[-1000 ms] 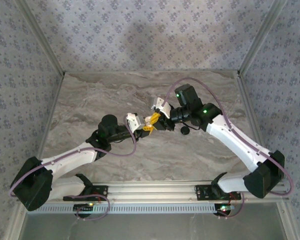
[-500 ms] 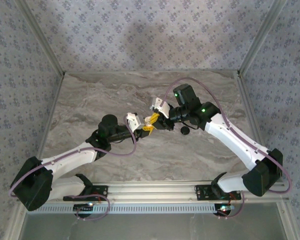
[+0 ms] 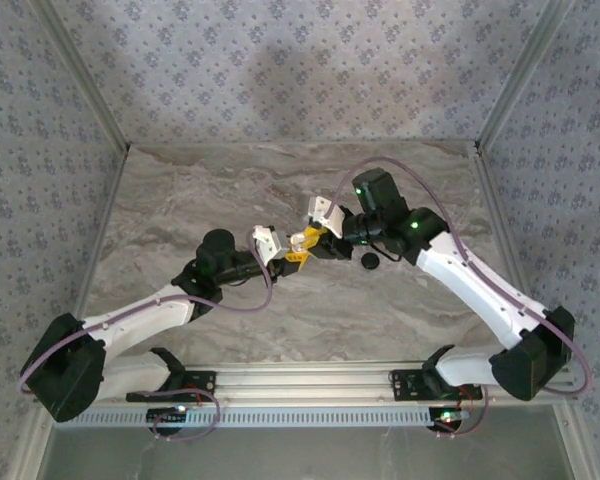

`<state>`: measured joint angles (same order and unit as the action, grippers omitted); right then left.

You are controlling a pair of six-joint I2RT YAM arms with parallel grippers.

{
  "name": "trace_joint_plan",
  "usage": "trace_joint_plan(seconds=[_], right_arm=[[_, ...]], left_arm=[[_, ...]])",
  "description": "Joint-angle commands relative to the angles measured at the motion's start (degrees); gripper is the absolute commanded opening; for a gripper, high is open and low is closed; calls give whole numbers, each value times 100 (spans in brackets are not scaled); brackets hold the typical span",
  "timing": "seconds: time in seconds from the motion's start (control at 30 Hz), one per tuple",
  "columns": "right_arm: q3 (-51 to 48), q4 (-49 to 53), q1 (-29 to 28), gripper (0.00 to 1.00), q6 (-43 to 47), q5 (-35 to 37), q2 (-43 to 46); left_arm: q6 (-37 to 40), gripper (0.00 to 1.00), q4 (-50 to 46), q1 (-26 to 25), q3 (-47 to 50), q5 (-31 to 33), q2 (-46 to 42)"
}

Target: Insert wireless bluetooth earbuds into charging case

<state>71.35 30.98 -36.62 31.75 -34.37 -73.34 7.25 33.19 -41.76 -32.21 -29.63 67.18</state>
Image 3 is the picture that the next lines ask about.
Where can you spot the black controller board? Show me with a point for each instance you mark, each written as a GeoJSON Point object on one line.
{"type": "Point", "coordinates": [167, 420]}
{"type": "Point", "coordinates": [437, 425]}

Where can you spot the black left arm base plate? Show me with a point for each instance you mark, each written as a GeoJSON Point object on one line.
{"type": "Point", "coordinates": [207, 385]}

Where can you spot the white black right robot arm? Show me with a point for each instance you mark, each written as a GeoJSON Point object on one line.
{"type": "Point", "coordinates": [470, 285]}

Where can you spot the aluminium corner post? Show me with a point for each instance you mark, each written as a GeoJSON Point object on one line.
{"type": "Point", "coordinates": [521, 75]}
{"type": "Point", "coordinates": [85, 75]}

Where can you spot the black earbud charging case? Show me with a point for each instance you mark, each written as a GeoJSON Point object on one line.
{"type": "Point", "coordinates": [370, 261]}

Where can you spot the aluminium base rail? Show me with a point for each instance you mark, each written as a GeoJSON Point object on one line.
{"type": "Point", "coordinates": [305, 382]}

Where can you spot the white earbud charging case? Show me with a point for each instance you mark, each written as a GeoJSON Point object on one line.
{"type": "Point", "coordinates": [296, 241]}

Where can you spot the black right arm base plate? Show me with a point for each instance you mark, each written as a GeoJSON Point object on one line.
{"type": "Point", "coordinates": [405, 387]}

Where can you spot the aluminium side rail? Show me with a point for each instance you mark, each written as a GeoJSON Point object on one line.
{"type": "Point", "coordinates": [492, 200]}
{"type": "Point", "coordinates": [109, 205]}

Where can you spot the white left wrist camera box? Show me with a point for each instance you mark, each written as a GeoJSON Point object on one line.
{"type": "Point", "coordinates": [269, 245]}

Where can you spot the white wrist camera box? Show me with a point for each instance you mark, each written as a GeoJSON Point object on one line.
{"type": "Point", "coordinates": [269, 245]}
{"type": "Point", "coordinates": [325, 215]}

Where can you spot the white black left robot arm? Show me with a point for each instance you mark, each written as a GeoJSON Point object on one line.
{"type": "Point", "coordinates": [145, 315]}

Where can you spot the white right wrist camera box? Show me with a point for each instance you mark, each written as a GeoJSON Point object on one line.
{"type": "Point", "coordinates": [325, 215]}

